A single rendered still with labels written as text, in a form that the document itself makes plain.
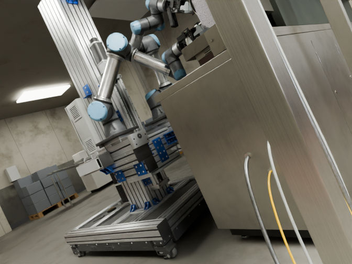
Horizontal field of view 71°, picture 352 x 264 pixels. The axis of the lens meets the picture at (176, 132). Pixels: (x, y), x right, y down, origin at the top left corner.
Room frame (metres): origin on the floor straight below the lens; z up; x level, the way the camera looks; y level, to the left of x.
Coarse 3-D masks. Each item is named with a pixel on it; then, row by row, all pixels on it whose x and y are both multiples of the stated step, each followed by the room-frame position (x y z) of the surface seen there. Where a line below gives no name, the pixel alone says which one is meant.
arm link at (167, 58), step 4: (164, 52) 1.50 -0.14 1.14; (168, 52) 1.47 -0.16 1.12; (172, 52) 1.45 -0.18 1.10; (164, 56) 1.50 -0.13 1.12; (168, 56) 1.48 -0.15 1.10; (172, 56) 1.47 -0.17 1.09; (176, 56) 1.47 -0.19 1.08; (164, 60) 1.51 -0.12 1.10; (168, 60) 1.49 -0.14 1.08; (172, 60) 1.48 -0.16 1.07
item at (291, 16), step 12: (276, 0) 1.07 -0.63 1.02; (288, 0) 1.19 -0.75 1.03; (300, 0) 1.34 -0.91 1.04; (312, 0) 1.52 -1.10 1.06; (276, 12) 1.07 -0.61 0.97; (288, 12) 1.14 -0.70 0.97; (300, 12) 1.27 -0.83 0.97; (312, 12) 1.44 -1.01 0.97; (348, 12) 2.38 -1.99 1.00; (276, 24) 1.09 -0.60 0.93; (288, 24) 1.09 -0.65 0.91; (300, 24) 1.21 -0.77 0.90; (312, 24) 1.36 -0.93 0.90
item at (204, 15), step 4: (204, 8) 1.27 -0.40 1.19; (196, 12) 1.31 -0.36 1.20; (200, 12) 1.29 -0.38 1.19; (204, 12) 1.28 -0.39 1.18; (208, 12) 1.26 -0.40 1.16; (200, 16) 1.30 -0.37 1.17; (204, 16) 1.29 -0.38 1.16; (208, 16) 1.27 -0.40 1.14; (200, 20) 1.31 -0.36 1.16; (204, 20) 1.29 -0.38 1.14; (208, 20) 1.28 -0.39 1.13; (212, 20) 1.26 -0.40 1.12; (204, 24) 1.30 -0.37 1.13; (208, 24) 1.28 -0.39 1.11; (212, 24) 1.27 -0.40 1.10; (204, 28) 1.31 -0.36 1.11
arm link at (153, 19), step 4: (152, 16) 1.56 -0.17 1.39; (156, 16) 1.55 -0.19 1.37; (160, 16) 1.55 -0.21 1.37; (152, 20) 1.55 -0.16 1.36; (156, 20) 1.56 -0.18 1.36; (160, 20) 1.57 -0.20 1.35; (152, 24) 1.56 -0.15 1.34; (156, 24) 1.57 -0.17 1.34; (160, 24) 1.58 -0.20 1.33; (164, 24) 1.62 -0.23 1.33; (152, 28) 1.59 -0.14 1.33; (156, 28) 1.60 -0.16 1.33; (160, 28) 1.60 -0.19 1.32
